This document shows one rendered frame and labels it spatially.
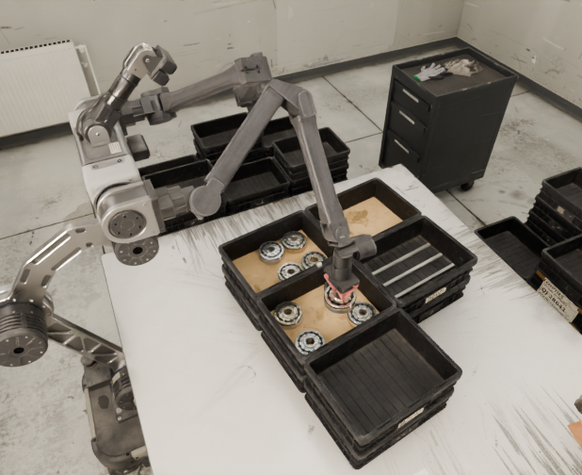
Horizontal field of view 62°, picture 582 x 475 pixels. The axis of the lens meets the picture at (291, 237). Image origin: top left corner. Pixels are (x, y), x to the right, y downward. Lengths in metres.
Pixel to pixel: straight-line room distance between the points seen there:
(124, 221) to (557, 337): 1.61
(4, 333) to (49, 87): 2.79
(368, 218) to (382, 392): 0.82
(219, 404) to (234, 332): 0.29
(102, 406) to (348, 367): 1.20
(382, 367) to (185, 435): 0.68
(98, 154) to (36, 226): 2.39
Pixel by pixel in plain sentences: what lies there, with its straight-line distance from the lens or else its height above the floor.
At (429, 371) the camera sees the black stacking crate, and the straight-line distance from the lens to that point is 1.70.
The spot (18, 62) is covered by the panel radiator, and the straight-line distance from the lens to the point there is 4.24.
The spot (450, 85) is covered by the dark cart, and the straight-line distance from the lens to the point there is 3.17.
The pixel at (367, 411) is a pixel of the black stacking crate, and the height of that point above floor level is 0.83.
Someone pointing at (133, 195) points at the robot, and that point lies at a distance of 1.25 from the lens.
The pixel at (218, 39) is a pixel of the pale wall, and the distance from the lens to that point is 4.54.
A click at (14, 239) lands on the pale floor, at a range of 3.71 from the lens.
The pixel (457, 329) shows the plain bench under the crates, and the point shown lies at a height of 0.70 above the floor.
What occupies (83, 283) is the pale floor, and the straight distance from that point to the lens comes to 3.22.
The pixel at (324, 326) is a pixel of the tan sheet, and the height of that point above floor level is 0.83.
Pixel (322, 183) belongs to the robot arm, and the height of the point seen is 1.41.
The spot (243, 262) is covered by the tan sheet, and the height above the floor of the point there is 0.83.
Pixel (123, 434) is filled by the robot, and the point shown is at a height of 0.24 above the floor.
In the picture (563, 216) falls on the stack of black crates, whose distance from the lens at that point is 2.99.
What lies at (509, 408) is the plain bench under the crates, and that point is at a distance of 1.87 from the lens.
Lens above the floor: 2.26
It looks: 45 degrees down
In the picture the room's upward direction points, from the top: 1 degrees counter-clockwise
